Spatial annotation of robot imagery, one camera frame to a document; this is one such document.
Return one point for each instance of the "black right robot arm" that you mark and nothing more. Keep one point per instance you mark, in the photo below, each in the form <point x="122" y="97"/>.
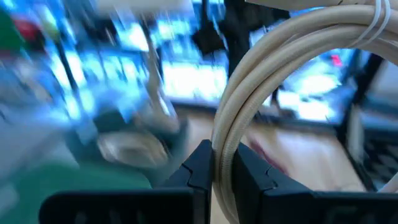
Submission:
<point x="242" y="31"/>

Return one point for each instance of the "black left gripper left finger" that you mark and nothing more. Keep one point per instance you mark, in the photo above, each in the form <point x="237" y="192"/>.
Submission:
<point x="140" y="205"/>

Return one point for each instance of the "green plastic bin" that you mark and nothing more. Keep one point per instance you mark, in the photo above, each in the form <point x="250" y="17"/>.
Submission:
<point x="77" y="183"/>

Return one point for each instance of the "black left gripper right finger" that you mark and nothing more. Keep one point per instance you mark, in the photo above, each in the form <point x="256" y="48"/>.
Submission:
<point x="280" y="202"/>

